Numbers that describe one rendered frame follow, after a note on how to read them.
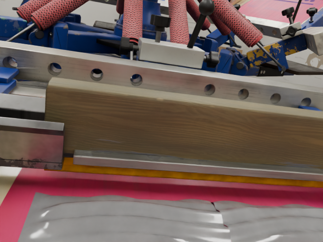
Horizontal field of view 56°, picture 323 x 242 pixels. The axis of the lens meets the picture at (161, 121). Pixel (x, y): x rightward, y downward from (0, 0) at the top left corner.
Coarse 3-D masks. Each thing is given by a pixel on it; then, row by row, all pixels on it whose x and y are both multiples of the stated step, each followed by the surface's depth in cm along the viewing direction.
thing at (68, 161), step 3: (66, 159) 32; (69, 159) 32; (72, 159) 32; (63, 162) 32; (66, 162) 32; (69, 162) 32; (72, 162) 32; (81, 165) 32; (84, 165) 32; (123, 168) 33; (126, 168) 33; (171, 171) 34; (174, 171) 34; (213, 174) 36; (216, 174) 36; (255, 177) 37; (258, 177) 37; (297, 180) 38; (300, 180) 38
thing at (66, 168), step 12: (72, 168) 32; (84, 168) 32; (96, 168) 33; (108, 168) 33; (120, 168) 33; (204, 180) 36; (216, 180) 36; (228, 180) 36; (240, 180) 36; (252, 180) 37; (264, 180) 37; (276, 180) 37; (288, 180) 38
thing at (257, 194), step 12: (216, 192) 35; (228, 192) 35; (240, 192) 36; (252, 192) 36; (264, 192) 37; (276, 192) 37; (288, 192) 38; (300, 192) 39; (312, 192) 39; (252, 204) 34; (264, 204) 34; (276, 204) 35; (288, 204) 35; (300, 204) 36; (312, 204) 36
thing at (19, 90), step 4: (16, 88) 45; (20, 88) 46; (24, 88) 46; (28, 88) 46; (32, 88) 47; (36, 88) 47; (12, 92) 44; (16, 92) 44; (20, 92) 44; (24, 92) 44; (28, 92) 45; (32, 92) 45; (36, 92) 45; (40, 92) 46; (44, 92) 46; (28, 96) 44; (32, 96) 44; (36, 96) 44; (40, 96) 44; (44, 96) 44
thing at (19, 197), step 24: (24, 168) 33; (24, 192) 29; (48, 192) 30; (72, 192) 30; (96, 192) 31; (120, 192) 32; (144, 192) 32; (168, 192) 33; (192, 192) 34; (0, 216) 26; (24, 216) 26; (0, 240) 23
